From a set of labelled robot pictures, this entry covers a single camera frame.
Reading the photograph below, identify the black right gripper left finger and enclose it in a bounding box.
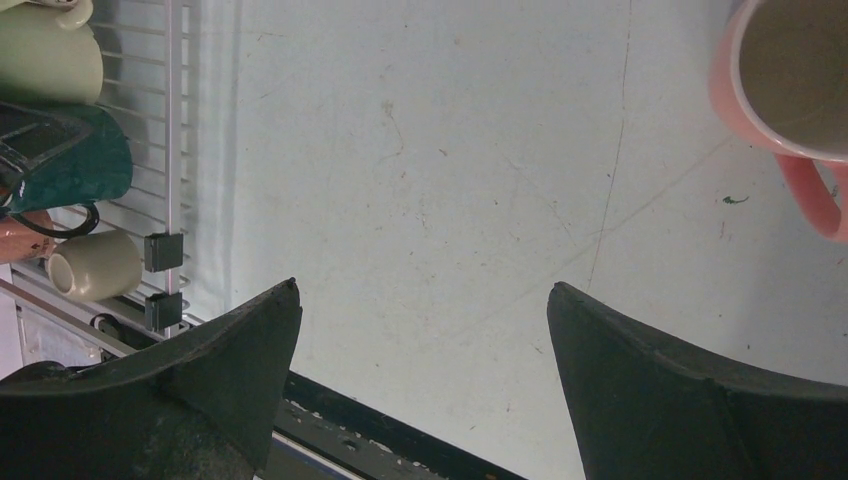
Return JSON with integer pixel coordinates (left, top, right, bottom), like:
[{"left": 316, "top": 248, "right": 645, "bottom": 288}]
[{"left": 1, "top": 279, "right": 303, "bottom": 479}]

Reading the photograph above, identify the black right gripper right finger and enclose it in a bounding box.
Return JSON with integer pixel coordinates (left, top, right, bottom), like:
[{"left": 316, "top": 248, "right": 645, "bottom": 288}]
[{"left": 547, "top": 282, "right": 847, "bottom": 479}]

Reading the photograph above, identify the pink mug white inside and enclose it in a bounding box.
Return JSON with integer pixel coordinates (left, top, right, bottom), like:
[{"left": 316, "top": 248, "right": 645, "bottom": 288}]
[{"left": 708, "top": 1, "right": 847, "bottom": 243}]

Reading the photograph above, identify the small beige cup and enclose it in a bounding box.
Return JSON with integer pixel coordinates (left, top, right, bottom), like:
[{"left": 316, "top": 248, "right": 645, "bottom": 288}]
[{"left": 46, "top": 230, "right": 142, "bottom": 302}]

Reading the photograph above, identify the salmon pink pitcher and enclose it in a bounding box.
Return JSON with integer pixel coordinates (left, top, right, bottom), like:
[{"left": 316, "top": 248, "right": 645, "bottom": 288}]
[{"left": 0, "top": 216, "right": 56, "bottom": 265}]

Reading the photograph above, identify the dark teal mug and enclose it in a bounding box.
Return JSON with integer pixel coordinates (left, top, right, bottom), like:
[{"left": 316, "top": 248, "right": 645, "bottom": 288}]
[{"left": 1, "top": 102, "right": 133, "bottom": 214}]

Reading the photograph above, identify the light green mug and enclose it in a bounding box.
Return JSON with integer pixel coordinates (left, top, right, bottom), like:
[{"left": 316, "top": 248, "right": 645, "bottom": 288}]
[{"left": 1, "top": 1, "right": 104, "bottom": 104}]

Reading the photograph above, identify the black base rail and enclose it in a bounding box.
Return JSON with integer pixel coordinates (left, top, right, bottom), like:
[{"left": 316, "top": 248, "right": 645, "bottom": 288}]
[{"left": 92, "top": 311, "right": 531, "bottom": 480}]

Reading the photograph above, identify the metal wire dish rack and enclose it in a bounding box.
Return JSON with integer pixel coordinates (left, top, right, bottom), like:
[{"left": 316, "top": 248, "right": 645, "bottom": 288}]
[{"left": 1, "top": 1, "right": 200, "bottom": 363}]

